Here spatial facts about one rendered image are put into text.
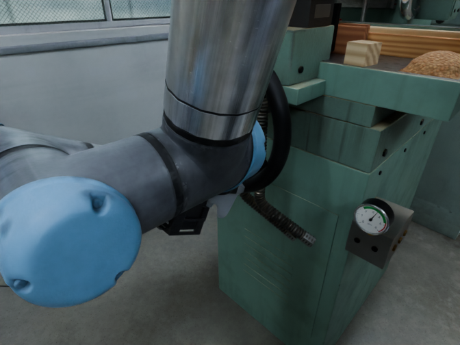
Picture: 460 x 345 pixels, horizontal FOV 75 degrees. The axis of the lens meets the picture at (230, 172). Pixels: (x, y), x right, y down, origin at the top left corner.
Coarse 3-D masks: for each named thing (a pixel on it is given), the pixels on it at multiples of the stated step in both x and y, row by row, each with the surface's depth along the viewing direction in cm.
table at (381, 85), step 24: (336, 72) 55; (360, 72) 52; (384, 72) 50; (288, 96) 53; (312, 96) 56; (336, 96) 57; (360, 96) 54; (384, 96) 51; (408, 96) 49; (432, 96) 46; (456, 96) 44
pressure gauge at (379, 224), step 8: (368, 200) 55; (376, 200) 54; (360, 208) 55; (368, 208) 54; (376, 208) 52; (384, 208) 53; (360, 216) 56; (368, 216) 54; (376, 216) 53; (384, 216) 52; (392, 216) 53; (360, 224) 56; (368, 224) 55; (376, 224) 54; (384, 224) 53; (368, 232) 55; (376, 232) 54; (384, 232) 53
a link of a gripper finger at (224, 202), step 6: (240, 186) 45; (240, 192) 46; (216, 198) 43; (222, 198) 44; (228, 198) 45; (234, 198) 46; (216, 204) 44; (222, 204) 45; (228, 204) 46; (222, 210) 45; (228, 210) 46; (222, 216) 46
